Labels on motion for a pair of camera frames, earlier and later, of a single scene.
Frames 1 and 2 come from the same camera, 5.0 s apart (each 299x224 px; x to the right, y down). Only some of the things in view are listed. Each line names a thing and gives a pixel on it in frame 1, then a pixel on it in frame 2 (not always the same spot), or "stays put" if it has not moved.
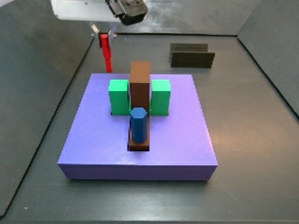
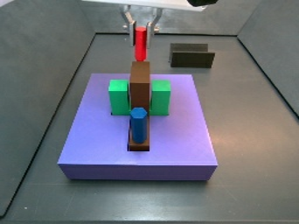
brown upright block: x=139 y=98 stays put
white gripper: x=91 y=10 → x=180 y=4
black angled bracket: x=191 y=55 stays put
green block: x=160 y=97 stays put
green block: x=119 y=97 stays put
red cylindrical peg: x=107 y=52 → x=140 y=44
